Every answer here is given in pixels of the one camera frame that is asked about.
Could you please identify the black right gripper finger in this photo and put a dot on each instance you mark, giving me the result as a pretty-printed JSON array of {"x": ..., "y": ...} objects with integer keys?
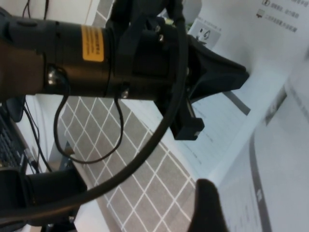
[{"x": 207, "y": 207}]

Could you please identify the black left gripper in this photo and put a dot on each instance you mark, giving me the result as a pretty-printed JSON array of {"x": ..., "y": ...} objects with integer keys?
[{"x": 149, "y": 60}]

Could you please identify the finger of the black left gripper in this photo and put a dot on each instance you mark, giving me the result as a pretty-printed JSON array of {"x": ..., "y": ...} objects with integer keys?
[{"x": 188, "y": 128}]

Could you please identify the white product catalogue book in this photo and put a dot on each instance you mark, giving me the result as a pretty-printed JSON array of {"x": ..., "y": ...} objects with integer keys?
[{"x": 241, "y": 145}]

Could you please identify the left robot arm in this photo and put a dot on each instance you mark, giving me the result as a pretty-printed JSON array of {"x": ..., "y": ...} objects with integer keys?
[{"x": 72, "y": 60}]

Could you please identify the grey checked tablecloth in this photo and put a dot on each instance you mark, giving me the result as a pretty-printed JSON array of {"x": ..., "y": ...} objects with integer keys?
[{"x": 144, "y": 205}]

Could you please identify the black keyboard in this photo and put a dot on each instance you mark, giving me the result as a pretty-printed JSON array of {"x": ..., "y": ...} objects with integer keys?
[{"x": 9, "y": 145}]

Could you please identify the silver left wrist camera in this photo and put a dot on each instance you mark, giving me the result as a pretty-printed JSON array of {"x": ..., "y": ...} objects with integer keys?
[{"x": 193, "y": 9}]

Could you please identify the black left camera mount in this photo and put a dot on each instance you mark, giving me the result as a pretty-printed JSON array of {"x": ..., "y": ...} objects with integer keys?
[{"x": 135, "y": 9}]

